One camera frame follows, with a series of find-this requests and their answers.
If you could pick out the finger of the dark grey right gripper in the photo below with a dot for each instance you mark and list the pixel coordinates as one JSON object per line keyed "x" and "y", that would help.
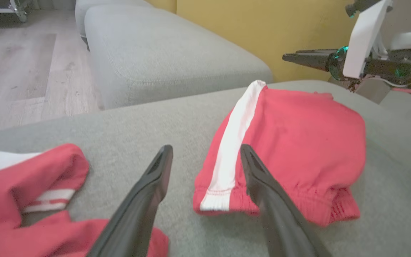
{"x": 309, "y": 60}
{"x": 316, "y": 52}

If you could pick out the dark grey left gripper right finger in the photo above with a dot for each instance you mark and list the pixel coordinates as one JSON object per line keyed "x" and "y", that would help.
{"x": 284, "y": 228}

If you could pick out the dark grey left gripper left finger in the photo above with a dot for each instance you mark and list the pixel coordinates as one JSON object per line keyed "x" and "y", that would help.
{"x": 134, "y": 221}

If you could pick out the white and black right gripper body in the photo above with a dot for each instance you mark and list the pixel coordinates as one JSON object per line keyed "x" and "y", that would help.
{"x": 362, "y": 43}

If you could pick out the red shorts with white stripe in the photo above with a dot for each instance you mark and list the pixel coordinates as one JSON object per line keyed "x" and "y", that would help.
{"x": 298, "y": 142}

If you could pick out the yellow sofa backrest cushion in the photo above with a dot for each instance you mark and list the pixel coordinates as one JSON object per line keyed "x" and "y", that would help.
{"x": 162, "y": 4}
{"x": 262, "y": 32}

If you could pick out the large grey sofa seat cushion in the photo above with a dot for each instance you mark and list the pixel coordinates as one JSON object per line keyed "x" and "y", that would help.
{"x": 137, "y": 121}

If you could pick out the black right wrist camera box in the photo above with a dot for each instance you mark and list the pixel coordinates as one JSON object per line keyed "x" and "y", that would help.
{"x": 357, "y": 6}

